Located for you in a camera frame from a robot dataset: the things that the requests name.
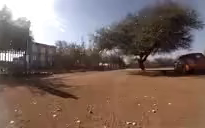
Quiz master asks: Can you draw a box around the brown dirt road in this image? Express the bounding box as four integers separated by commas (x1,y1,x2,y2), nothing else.
0,68,205,128

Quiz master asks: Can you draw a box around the grey building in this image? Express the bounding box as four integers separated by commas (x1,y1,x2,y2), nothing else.
27,41,57,70

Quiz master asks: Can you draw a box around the tall dark tree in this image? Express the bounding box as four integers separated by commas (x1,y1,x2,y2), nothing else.
0,5,34,53

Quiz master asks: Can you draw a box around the dark red car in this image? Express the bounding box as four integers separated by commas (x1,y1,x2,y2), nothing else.
173,52,205,76

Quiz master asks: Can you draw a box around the metal bar fence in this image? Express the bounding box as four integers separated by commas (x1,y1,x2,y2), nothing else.
0,39,33,78

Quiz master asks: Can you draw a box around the large spreading tree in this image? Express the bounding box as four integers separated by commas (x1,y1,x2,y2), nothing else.
91,1,205,71

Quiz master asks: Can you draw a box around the pale paved strip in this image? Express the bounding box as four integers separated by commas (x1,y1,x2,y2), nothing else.
126,65,205,72

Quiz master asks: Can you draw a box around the row of bushes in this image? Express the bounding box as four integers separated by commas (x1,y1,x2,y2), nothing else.
53,39,128,72

